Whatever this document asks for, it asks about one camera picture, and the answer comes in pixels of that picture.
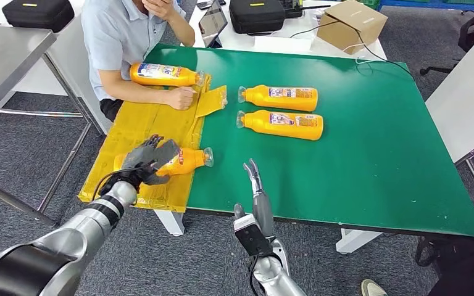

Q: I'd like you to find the black carrying case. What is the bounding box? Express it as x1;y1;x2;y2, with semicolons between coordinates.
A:
228;0;286;36
1;0;75;33

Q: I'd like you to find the blue steel rack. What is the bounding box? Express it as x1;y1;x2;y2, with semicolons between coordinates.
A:
378;0;474;11

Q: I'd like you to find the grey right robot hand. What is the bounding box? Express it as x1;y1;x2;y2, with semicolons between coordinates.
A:
233;158;277;242

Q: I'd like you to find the white desk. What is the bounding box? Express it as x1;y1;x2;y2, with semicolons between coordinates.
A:
180;0;388;61

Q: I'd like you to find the white table leg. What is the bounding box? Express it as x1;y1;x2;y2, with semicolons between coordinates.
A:
336;228;383;255
154;209;185;238

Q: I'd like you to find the white side table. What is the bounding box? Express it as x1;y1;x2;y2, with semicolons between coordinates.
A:
12;16;113;136
425;16;474;213

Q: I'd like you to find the yellow taped cardboard sheet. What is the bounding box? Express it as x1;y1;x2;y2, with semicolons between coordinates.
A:
77;72;228;214

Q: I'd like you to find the black cable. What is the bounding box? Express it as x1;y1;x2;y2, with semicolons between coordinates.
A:
289;18;415;78

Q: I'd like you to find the black bag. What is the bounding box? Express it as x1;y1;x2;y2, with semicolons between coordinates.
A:
415;212;474;271

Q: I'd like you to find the person's right hand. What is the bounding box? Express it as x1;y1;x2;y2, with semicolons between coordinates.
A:
164;86;199;111

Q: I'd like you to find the black office chair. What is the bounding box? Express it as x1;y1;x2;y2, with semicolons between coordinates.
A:
418;0;474;76

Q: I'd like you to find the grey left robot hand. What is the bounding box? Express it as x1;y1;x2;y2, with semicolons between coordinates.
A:
120;134;172;187

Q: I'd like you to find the person's left hand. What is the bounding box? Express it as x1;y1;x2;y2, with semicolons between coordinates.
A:
142;0;177;21

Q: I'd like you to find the black radio device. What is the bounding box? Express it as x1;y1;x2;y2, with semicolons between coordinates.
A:
280;0;332;19

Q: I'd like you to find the dark smartphone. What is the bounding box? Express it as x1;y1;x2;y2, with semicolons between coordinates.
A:
196;0;227;11

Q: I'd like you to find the brown cardboard box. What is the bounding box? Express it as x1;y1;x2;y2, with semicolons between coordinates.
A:
317;0;388;55

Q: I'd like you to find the grey steel table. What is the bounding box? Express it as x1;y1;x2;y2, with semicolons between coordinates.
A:
0;25;111;229

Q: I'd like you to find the dark tablet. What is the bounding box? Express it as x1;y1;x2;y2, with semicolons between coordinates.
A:
197;0;229;49

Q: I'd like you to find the white cable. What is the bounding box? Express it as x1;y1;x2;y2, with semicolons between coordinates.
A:
341;41;385;66

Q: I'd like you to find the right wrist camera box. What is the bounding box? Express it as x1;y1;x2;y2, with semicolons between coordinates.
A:
233;213;275;258

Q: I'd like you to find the orange detergent bottle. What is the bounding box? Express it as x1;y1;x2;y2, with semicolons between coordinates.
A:
129;62;206;88
113;146;215;178
236;109;325;142
238;84;319;113

